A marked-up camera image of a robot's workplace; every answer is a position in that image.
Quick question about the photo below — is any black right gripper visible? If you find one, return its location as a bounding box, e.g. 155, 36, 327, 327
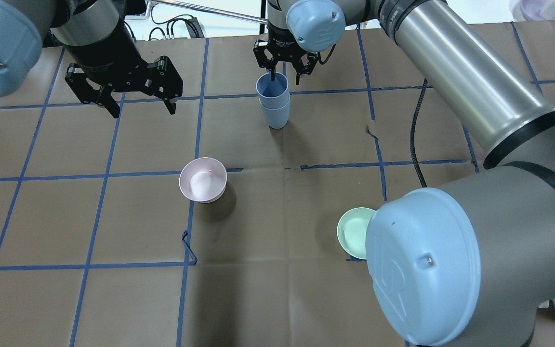
253, 40, 318, 85

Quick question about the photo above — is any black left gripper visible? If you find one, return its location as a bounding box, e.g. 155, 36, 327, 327
65, 37, 184, 119

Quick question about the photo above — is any blue cup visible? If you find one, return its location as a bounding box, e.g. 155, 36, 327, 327
256, 72, 290, 109
260, 97, 291, 129

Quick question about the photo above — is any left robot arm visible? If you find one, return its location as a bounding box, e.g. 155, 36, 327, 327
0, 0, 183, 118

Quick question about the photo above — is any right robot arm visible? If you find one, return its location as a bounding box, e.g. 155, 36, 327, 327
254, 0, 555, 347

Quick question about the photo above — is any pink bowl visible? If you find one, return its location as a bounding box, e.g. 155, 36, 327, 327
178, 157, 227, 203

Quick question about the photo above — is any green bowl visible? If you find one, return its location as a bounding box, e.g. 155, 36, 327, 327
336, 207, 376, 261

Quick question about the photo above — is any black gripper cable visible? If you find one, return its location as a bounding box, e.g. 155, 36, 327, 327
411, 80, 430, 188

